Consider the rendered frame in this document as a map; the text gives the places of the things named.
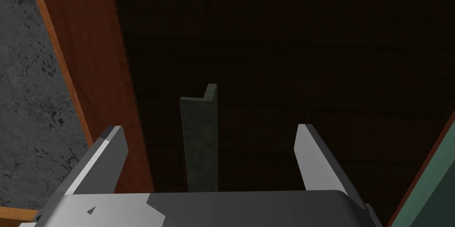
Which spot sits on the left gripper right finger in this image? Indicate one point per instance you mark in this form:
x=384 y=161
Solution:
x=316 y=163

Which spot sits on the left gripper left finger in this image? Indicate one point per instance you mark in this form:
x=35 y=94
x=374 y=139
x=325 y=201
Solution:
x=103 y=163

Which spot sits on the red-brown wooden cupboard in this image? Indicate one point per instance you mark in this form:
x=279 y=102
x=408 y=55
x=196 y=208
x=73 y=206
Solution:
x=92 y=60

